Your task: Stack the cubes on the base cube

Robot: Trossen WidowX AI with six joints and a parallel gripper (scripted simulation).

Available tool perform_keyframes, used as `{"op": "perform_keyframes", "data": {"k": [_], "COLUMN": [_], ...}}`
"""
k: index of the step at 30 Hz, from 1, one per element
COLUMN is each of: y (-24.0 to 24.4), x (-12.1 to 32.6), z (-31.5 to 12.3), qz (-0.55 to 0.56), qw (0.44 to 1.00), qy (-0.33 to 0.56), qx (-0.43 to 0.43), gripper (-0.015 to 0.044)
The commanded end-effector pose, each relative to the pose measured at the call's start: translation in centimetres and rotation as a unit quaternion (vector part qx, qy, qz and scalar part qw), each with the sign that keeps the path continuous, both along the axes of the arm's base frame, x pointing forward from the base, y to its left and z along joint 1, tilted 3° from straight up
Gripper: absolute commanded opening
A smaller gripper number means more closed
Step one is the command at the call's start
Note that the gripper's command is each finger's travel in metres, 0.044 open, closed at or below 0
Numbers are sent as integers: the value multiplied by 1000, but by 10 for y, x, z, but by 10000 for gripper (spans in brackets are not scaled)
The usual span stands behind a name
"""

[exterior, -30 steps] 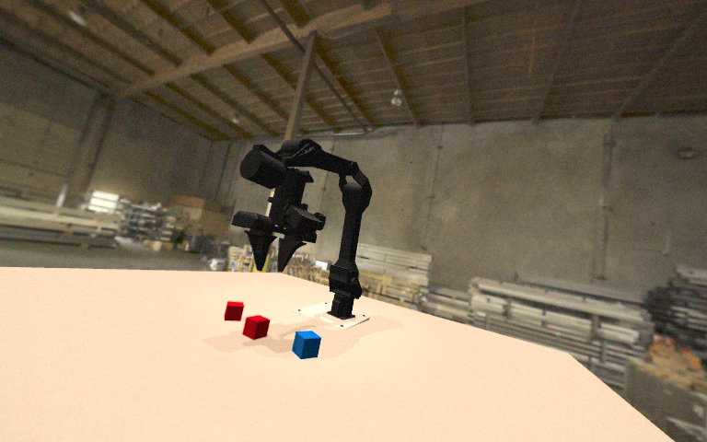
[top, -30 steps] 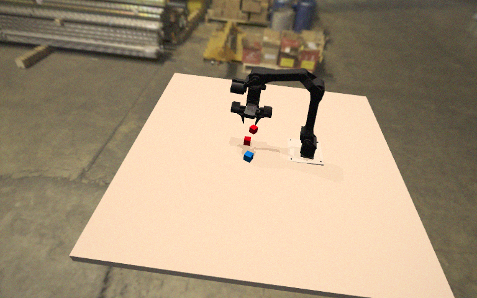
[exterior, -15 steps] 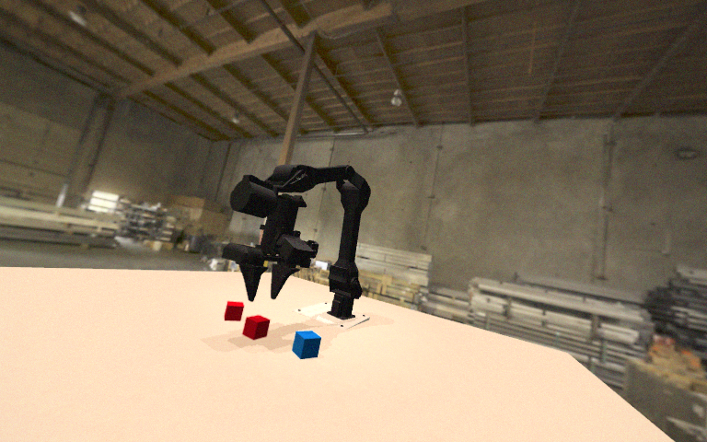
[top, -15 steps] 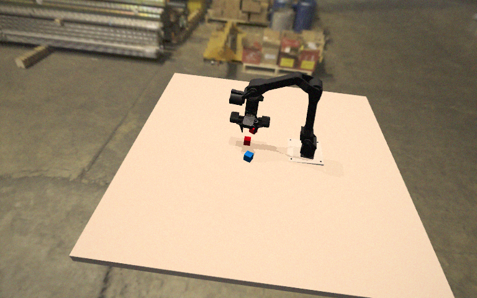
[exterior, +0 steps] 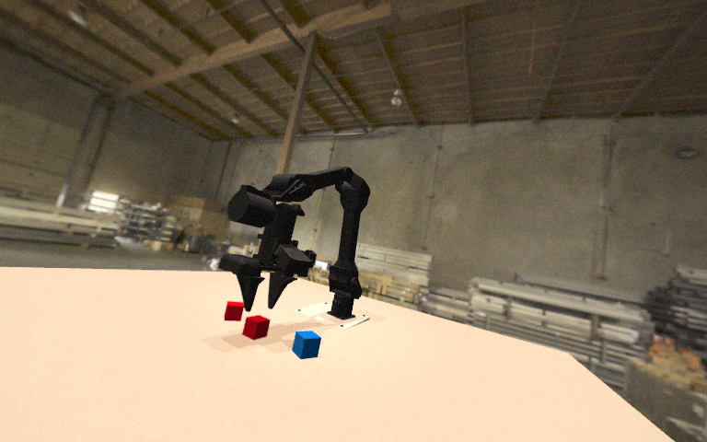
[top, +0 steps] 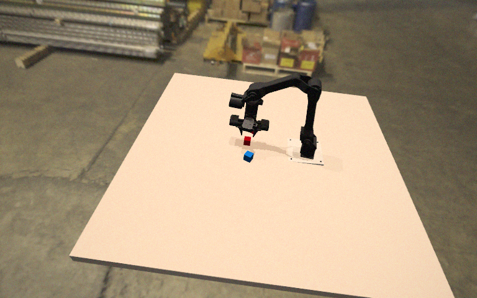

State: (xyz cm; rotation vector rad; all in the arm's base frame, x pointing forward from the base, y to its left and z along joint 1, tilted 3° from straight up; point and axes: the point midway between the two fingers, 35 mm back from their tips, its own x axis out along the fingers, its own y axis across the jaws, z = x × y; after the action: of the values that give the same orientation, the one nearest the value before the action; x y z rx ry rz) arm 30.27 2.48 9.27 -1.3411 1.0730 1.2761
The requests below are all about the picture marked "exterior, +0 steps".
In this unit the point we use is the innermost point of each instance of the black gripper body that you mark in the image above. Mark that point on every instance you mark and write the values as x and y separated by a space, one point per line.
244 265

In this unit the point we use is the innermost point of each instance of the blue cube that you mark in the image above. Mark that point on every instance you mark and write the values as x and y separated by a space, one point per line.
306 344

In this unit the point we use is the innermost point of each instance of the red cube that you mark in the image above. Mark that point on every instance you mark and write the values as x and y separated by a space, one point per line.
234 311
256 327

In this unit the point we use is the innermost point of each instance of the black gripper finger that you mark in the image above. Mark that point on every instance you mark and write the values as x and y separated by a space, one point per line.
277 285
248 287

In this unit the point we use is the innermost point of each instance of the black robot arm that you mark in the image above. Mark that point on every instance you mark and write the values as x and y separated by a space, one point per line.
256 208

